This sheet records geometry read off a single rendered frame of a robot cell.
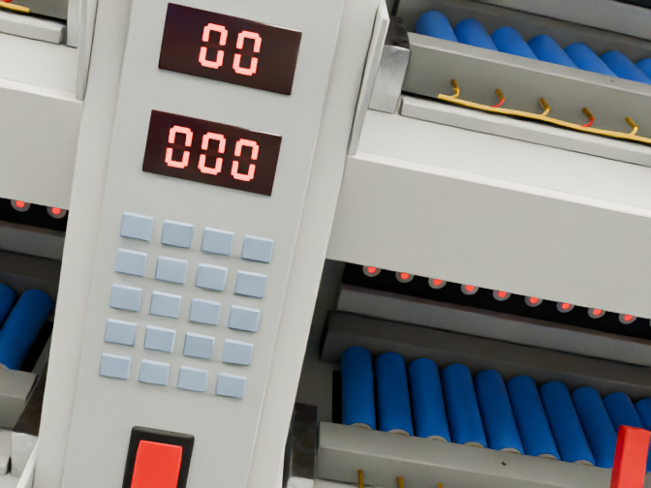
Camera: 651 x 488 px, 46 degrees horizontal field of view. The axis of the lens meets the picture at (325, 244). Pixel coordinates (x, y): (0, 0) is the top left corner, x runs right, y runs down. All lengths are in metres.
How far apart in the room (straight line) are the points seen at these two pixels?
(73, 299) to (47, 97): 0.07
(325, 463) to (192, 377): 0.12
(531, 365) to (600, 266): 0.18
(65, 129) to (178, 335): 0.08
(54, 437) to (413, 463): 0.17
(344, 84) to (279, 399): 0.12
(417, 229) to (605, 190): 0.08
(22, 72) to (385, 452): 0.24
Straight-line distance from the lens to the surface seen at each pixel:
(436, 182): 0.29
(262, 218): 0.28
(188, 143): 0.28
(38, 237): 0.48
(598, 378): 0.51
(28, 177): 0.31
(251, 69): 0.27
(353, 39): 0.28
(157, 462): 0.31
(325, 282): 0.50
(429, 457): 0.40
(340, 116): 0.28
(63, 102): 0.29
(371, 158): 0.28
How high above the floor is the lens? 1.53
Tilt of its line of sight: 13 degrees down
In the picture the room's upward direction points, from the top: 12 degrees clockwise
